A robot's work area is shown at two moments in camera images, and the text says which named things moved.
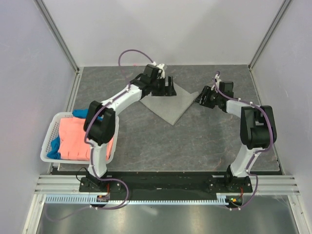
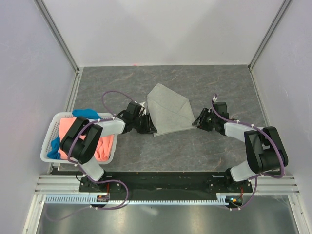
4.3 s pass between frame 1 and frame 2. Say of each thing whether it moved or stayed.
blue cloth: stayed
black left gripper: moved
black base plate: stayed
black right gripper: moved
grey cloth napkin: moved
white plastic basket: stayed
